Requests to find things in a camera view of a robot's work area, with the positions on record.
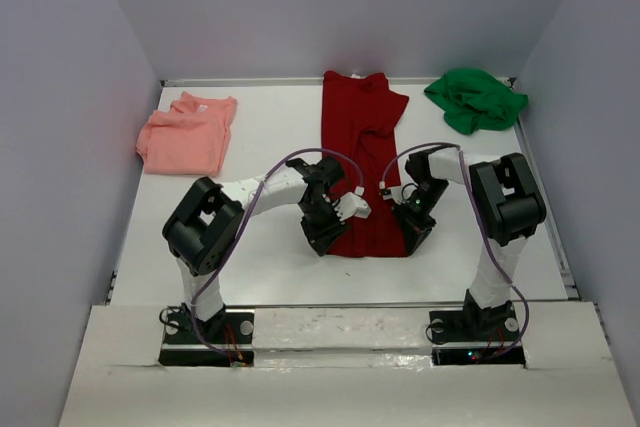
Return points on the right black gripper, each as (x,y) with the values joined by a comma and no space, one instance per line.
(415,230)

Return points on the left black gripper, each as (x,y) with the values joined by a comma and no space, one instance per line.
(321,238)

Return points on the red t shirt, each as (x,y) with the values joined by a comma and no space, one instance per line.
(358,120)

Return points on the green t shirt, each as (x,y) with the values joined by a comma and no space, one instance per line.
(473,100)

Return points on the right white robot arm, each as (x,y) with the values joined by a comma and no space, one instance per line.
(508,208)

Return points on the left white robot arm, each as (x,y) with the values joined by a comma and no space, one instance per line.
(209,221)

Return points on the pink folded t shirt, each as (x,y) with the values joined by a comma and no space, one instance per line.
(191,138)

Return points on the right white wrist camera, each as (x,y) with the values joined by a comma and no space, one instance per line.
(392,195)

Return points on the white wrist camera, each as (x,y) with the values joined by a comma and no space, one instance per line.
(352,204)
(392,195)

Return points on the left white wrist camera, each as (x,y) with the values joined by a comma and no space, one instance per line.
(352,204)

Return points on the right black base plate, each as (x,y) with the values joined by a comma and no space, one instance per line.
(477,342)

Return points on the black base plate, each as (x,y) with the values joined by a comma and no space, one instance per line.
(225,341)
(477,342)

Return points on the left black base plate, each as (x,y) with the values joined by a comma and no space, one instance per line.
(225,341)

